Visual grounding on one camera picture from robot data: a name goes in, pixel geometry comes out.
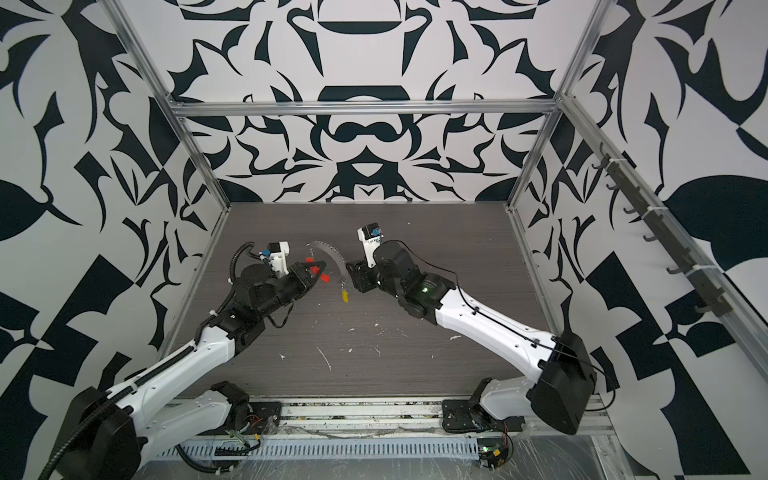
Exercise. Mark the black wall hook rack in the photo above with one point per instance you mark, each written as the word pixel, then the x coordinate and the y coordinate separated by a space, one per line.
pixel 666 230

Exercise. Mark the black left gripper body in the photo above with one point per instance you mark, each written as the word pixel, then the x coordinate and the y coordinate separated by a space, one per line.
pixel 282 290

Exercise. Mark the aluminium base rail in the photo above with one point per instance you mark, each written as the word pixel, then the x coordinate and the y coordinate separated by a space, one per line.
pixel 355 416

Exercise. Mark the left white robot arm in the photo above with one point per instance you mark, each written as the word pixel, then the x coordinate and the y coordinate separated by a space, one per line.
pixel 113 433

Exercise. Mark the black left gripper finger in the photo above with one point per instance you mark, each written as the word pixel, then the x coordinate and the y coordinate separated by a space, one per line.
pixel 305 281
pixel 308 271

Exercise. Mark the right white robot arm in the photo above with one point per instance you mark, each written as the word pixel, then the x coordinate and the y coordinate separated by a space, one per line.
pixel 558 375

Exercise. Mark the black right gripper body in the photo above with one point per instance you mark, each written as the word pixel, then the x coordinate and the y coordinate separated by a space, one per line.
pixel 372 278

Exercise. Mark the white slotted cable duct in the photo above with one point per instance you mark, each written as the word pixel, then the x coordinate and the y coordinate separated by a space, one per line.
pixel 274 449

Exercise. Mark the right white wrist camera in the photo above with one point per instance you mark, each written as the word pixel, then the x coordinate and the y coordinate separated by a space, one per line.
pixel 370 236

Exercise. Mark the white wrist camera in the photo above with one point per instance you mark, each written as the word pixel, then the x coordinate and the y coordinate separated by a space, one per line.
pixel 370 236
pixel 275 256

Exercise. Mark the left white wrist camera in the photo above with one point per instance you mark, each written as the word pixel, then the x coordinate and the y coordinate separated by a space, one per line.
pixel 275 256

